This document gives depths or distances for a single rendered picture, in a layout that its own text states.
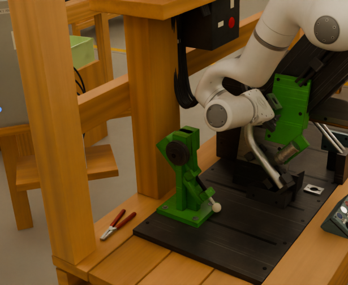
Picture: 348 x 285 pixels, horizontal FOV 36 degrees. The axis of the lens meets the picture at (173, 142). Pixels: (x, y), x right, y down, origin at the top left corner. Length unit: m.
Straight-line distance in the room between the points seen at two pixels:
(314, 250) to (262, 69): 0.53
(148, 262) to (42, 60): 0.62
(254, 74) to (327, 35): 0.29
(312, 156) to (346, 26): 1.00
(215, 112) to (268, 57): 0.21
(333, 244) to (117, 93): 0.75
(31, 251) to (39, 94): 1.88
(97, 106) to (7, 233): 1.85
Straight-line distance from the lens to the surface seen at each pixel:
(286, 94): 1.64
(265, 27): 1.21
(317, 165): 1.92
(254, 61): 1.26
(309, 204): 1.69
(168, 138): 1.53
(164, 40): 1.57
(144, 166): 1.70
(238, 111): 1.37
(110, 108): 1.57
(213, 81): 1.38
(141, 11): 1.39
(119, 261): 1.50
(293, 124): 1.64
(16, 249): 3.12
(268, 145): 1.70
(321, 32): 1.04
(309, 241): 1.54
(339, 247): 1.54
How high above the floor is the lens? 1.82
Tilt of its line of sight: 27 degrees down
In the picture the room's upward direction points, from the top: 2 degrees counter-clockwise
